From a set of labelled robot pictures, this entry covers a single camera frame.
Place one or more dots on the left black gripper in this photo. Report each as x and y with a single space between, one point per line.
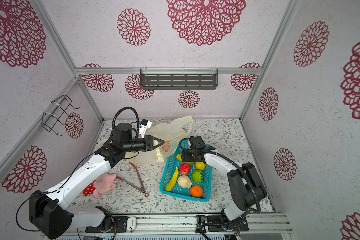
149 139

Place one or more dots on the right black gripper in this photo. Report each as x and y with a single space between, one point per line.
185 153

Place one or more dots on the yellow round fruit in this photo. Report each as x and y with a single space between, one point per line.
200 166

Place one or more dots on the green yellow mango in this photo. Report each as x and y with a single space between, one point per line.
179 157

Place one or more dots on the red bumpy fruit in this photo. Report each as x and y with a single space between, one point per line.
185 169

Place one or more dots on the green bumpy fruit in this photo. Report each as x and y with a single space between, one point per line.
198 176

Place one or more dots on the cream plastic bag orange print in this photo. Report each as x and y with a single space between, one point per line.
171 133

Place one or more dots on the beige pear fruit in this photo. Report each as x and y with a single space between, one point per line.
184 182

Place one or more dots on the yellow banana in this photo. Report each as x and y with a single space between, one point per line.
173 181

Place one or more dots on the large orange fruit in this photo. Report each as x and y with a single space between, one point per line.
196 191

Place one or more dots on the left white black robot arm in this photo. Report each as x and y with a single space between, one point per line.
50 211

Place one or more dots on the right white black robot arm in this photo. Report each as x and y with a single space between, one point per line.
245 184

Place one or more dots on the teal plastic basket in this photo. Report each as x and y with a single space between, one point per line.
178 192

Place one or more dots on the white ceramic mug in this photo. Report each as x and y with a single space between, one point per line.
102 142

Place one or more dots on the pink plush toy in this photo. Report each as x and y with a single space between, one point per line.
102 185

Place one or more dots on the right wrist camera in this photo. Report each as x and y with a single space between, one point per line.
197 143

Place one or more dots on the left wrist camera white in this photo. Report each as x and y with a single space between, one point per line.
144 126

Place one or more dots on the grey wall shelf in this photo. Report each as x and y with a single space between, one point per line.
179 79

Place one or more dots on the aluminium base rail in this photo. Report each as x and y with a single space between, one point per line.
266 226

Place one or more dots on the black wire wall rack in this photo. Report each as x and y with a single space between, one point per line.
53 117

